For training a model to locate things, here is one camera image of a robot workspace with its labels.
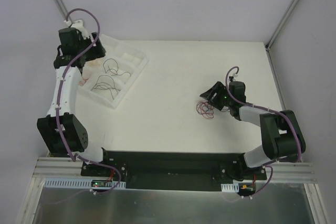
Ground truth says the right aluminium corner post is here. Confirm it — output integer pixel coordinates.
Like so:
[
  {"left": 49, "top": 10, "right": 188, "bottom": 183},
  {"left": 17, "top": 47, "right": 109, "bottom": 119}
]
[{"left": 265, "top": 0, "right": 301, "bottom": 51}]

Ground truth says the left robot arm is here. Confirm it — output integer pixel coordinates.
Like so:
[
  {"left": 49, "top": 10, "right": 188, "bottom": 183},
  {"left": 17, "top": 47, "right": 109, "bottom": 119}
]
[{"left": 37, "top": 24, "right": 106, "bottom": 160}]

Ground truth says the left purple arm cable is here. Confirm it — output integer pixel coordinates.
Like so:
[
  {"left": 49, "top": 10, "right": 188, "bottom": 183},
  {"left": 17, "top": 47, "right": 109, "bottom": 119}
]
[{"left": 56, "top": 8, "right": 101, "bottom": 162}]

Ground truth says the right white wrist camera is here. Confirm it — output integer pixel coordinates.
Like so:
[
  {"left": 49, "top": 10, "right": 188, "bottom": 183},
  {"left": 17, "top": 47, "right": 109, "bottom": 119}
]
[{"left": 228, "top": 73, "right": 238, "bottom": 82}]

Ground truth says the black wire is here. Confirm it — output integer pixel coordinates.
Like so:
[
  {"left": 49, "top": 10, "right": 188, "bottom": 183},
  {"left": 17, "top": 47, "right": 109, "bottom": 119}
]
[{"left": 90, "top": 74, "right": 124, "bottom": 99}]

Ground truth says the right white cable duct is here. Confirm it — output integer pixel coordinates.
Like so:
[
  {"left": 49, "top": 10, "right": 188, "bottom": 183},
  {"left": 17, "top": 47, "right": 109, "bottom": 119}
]
[{"left": 220, "top": 183, "right": 239, "bottom": 193}]

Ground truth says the left white cable duct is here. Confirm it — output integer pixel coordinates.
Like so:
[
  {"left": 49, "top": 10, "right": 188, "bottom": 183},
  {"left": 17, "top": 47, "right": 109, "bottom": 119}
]
[{"left": 44, "top": 178, "right": 126, "bottom": 190}]

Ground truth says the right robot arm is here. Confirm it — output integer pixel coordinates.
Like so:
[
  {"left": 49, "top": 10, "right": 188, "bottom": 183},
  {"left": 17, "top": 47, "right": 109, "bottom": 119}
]
[{"left": 200, "top": 81, "right": 306, "bottom": 179}]

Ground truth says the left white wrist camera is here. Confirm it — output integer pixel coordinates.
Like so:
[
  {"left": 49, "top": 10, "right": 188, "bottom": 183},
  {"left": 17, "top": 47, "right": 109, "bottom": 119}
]
[{"left": 64, "top": 19, "right": 90, "bottom": 39}]

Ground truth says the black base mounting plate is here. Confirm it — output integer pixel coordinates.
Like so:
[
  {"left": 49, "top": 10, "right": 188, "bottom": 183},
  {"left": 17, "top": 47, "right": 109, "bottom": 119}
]
[{"left": 81, "top": 151, "right": 267, "bottom": 191}]

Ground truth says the coloured wire bundle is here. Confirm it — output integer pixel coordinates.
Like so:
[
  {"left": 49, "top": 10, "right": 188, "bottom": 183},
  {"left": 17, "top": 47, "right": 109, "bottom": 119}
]
[{"left": 195, "top": 100, "right": 215, "bottom": 120}]

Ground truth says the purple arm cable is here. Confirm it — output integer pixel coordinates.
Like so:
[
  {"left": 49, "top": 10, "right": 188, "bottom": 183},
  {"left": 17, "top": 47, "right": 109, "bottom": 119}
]
[
  {"left": 226, "top": 66, "right": 302, "bottom": 163},
  {"left": 56, "top": 8, "right": 101, "bottom": 162}
]

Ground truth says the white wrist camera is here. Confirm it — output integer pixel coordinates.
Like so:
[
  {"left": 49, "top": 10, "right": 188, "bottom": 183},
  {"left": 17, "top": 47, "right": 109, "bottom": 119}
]
[
  {"left": 64, "top": 19, "right": 90, "bottom": 39},
  {"left": 228, "top": 73, "right": 238, "bottom": 82}
]

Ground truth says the white cable duct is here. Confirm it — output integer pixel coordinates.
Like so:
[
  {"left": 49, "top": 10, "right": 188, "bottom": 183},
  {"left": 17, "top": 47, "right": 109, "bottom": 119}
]
[
  {"left": 220, "top": 183, "right": 239, "bottom": 193},
  {"left": 44, "top": 178, "right": 126, "bottom": 190}
]

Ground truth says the white foam compartment tray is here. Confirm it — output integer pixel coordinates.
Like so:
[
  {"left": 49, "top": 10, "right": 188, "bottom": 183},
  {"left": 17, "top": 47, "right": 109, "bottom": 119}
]
[{"left": 77, "top": 35, "right": 149, "bottom": 109}]

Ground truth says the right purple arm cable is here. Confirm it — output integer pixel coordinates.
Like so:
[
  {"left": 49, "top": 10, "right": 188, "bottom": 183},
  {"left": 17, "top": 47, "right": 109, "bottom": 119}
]
[{"left": 226, "top": 66, "right": 302, "bottom": 163}]

